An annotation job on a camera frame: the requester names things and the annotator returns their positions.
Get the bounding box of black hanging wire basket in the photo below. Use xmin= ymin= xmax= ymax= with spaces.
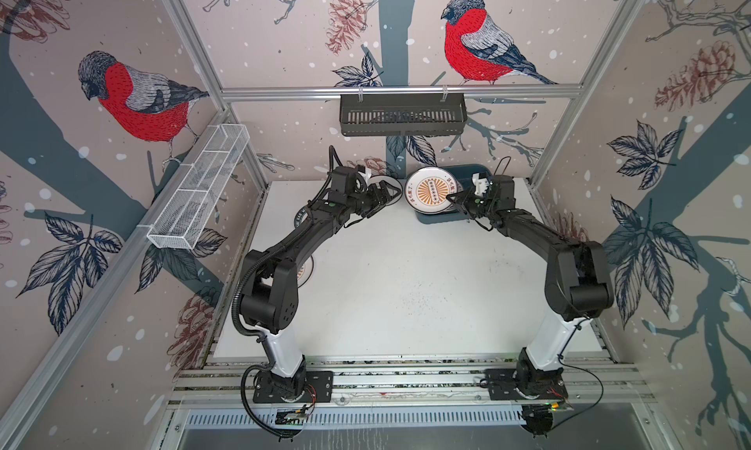
xmin=340 ymin=93 xmax=467 ymax=137

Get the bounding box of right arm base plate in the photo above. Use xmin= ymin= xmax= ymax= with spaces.
xmin=479 ymin=368 xmax=569 ymax=401

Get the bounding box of green ring plate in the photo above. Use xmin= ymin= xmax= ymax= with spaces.
xmin=293 ymin=205 xmax=311 ymax=228

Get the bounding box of white mesh wall shelf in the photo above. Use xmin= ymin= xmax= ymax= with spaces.
xmin=147 ymin=123 xmax=250 ymax=250

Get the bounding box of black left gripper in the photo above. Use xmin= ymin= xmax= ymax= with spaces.
xmin=345 ymin=180 xmax=401 ymax=217

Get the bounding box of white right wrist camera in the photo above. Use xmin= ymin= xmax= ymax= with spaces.
xmin=471 ymin=173 xmax=491 ymax=197

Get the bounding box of orange sunburst plate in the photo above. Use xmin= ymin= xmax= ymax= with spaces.
xmin=404 ymin=167 xmax=463 ymax=215
xmin=297 ymin=256 xmax=315 ymax=288

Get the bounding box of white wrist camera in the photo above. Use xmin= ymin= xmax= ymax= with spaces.
xmin=471 ymin=173 xmax=491 ymax=197
xmin=356 ymin=166 xmax=373 ymax=186

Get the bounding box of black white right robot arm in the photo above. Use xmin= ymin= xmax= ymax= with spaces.
xmin=447 ymin=173 xmax=614 ymax=398

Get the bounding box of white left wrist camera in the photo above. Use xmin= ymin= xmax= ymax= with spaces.
xmin=356 ymin=166 xmax=373 ymax=186

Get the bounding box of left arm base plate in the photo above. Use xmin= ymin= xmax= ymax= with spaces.
xmin=252 ymin=371 xmax=334 ymax=404

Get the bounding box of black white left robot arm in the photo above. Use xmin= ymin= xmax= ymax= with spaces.
xmin=230 ymin=166 xmax=403 ymax=402

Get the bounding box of aluminium front rail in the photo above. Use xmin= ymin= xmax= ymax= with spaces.
xmin=166 ymin=353 xmax=657 ymax=409

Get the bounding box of orange sunburst plate back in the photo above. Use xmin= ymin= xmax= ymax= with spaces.
xmin=404 ymin=167 xmax=463 ymax=215

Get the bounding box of teal plastic bin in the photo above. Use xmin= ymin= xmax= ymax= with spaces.
xmin=416 ymin=164 xmax=491 ymax=225

